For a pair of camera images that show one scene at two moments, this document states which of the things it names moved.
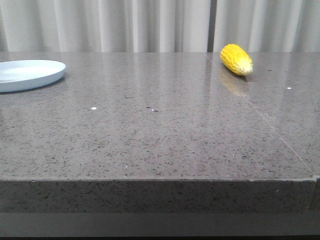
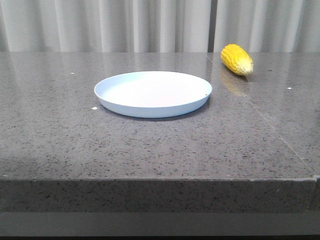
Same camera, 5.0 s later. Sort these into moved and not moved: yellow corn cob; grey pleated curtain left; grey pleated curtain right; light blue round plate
Moved: light blue round plate
Not moved: grey pleated curtain right; grey pleated curtain left; yellow corn cob
